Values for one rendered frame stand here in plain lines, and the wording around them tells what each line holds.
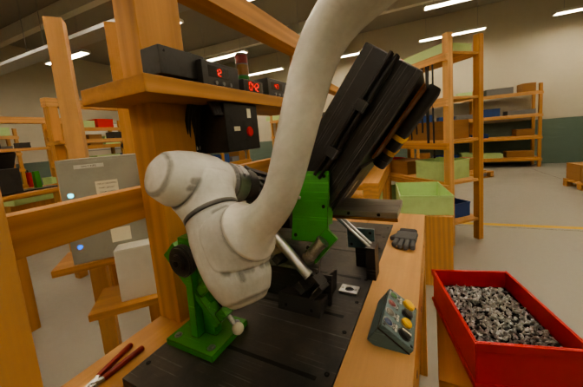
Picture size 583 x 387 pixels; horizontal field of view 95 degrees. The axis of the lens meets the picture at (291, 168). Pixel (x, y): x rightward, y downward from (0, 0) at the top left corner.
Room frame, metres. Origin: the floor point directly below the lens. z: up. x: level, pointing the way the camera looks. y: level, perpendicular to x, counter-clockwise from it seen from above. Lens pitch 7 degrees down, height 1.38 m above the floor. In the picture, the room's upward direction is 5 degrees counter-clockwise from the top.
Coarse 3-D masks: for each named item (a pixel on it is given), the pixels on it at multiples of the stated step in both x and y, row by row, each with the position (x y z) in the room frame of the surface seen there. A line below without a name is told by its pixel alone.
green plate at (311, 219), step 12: (312, 180) 0.80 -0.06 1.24; (324, 180) 0.78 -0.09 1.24; (300, 192) 0.81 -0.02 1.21; (312, 192) 0.79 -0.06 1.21; (324, 192) 0.77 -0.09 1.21; (300, 204) 0.80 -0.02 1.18; (312, 204) 0.78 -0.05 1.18; (324, 204) 0.76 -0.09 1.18; (300, 216) 0.79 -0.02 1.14; (312, 216) 0.77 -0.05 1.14; (324, 216) 0.75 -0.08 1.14; (300, 228) 0.78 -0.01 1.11; (312, 228) 0.76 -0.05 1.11; (324, 228) 0.74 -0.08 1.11; (312, 240) 0.75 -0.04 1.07
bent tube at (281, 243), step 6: (276, 234) 0.78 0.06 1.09; (276, 240) 0.77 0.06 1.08; (282, 240) 0.76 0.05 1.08; (282, 246) 0.75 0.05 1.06; (288, 246) 0.75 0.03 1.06; (282, 252) 0.75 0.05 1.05; (288, 252) 0.74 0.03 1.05; (294, 252) 0.75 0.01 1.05; (288, 258) 0.74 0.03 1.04; (294, 258) 0.73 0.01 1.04; (300, 258) 0.74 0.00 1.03; (294, 264) 0.72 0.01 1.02; (300, 264) 0.72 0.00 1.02; (300, 270) 0.71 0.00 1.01; (306, 270) 0.71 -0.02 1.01; (306, 276) 0.70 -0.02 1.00
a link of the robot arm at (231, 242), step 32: (320, 0) 0.35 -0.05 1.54; (352, 0) 0.33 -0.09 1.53; (384, 0) 0.33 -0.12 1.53; (320, 32) 0.35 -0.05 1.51; (352, 32) 0.35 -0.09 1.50; (320, 64) 0.35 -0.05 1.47; (288, 96) 0.36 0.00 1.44; (320, 96) 0.36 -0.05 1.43; (288, 128) 0.36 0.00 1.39; (288, 160) 0.36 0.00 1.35; (288, 192) 0.36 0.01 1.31; (192, 224) 0.43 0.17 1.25; (224, 224) 0.39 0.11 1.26; (256, 224) 0.37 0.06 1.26; (224, 256) 0.37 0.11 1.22; (256, 256) 0.38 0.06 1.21; (224, 288) 0.37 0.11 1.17; (256, 288) 0.38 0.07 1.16
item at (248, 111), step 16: (208, 112) 0.84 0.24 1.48; (224, 112) 0.81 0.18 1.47; (240, 112) 0.88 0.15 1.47; (256, 112) 0.95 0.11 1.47; (208, 128) 0.84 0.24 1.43; (224, 128) 0.81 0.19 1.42; (240, 128) 0.87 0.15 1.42; (256, 128) 0.94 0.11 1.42; (208, 144) 0.84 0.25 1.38; (224, 144) 0.81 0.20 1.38; (240, 144) 0.86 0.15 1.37; (256, 144) 0.94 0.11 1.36
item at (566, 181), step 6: (570, 162) 4.95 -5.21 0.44; (576, 162) 4.89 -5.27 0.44; (582, 162) 4.84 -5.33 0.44; (570, 168) 4.90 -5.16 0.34; (576, 168) 4.74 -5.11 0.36; (582, 168) 4.59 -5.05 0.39; (570, 174) 4.89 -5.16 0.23; (576, 174) 4.74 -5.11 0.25; (582, 174) 4.58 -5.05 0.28; (564, 180) 4.99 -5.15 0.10; (570, 180) 4.84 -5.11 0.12; (576, 180) 4.75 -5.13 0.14; (582, 180) 4.58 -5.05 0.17; (570, 186) 4.91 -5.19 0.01; (576, 186) 4.88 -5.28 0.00; (582, 186) 4.58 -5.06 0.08
